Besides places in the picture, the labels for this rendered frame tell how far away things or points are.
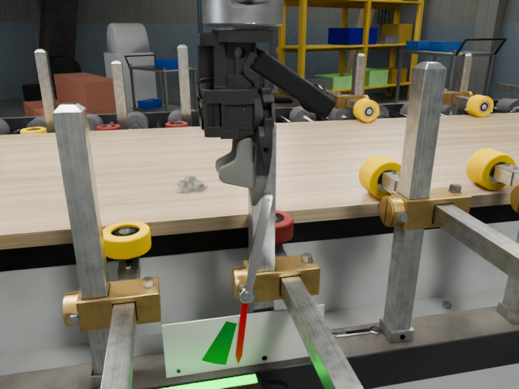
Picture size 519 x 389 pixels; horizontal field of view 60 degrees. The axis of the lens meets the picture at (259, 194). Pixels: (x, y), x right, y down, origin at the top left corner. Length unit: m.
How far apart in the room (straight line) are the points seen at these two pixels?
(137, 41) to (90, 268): 6.28
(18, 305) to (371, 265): 0.73
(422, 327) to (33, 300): 0.74
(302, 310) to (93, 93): 4.39
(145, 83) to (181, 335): 6.26
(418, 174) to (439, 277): 0.46
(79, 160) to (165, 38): 9.82
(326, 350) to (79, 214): 0.36
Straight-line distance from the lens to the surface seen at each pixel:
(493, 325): 0.98
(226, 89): 0.51
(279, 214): 0.81
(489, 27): 8.16
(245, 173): 0.54
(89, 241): 0.66
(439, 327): 0.93
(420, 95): 0.70
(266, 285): 0.71
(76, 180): 0.63
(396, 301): 0.82
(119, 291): 0.71
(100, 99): 4.91
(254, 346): 0.77
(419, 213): 0.75
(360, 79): 1.86
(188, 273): 0.93
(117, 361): 0.60
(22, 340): 1.04
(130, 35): 6.86
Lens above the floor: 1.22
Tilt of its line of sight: 20 degrees down
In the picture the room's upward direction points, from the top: straight up
